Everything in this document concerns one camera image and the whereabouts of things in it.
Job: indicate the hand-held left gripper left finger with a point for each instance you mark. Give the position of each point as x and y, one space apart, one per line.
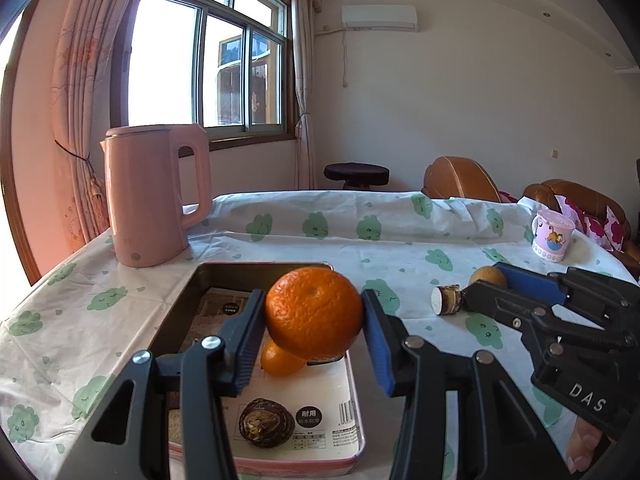
245 342

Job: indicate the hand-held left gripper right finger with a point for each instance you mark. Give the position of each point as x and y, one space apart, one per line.
377 347

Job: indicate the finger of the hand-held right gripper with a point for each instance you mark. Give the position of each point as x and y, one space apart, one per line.
492 302
530 282

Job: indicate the brown kiwi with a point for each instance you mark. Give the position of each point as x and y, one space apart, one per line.
485 276

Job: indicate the smooth orange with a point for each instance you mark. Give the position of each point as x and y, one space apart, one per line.
277 360

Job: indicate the pink tin box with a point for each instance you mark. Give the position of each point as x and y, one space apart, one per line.
215 277

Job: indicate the bumpy tangerine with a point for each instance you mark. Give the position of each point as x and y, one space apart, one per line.
312 310

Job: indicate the dark water chestnut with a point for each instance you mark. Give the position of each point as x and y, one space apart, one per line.
267 422

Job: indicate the person's right hand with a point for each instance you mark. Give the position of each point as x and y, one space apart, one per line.
582 447

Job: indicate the pink cartoon cup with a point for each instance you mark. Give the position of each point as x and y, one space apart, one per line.
552 237

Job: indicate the white printed paper sheet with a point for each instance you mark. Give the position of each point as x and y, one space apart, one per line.
320 395

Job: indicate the pink floral cushion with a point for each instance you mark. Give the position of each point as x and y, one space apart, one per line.
605 230
570 210

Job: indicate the white tablecloth with green clouds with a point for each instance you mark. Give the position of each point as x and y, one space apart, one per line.
350 255

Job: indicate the brown leather sofa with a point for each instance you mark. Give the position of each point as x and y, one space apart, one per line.
575 192

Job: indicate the brown leather armchair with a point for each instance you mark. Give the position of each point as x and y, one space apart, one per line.
460 177

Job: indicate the dark round stool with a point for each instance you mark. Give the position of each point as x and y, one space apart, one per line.
356 172

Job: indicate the pink electric kettle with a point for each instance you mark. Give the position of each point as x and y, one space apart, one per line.
145 195

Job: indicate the pale narrow curtain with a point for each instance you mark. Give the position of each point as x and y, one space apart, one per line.
302 85

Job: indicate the sliding glass window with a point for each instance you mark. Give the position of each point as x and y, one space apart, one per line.
165 60

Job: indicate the pink floral curtain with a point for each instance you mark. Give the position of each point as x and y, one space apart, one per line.
85 85

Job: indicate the white air conditioner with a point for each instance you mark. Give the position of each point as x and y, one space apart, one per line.
380 16

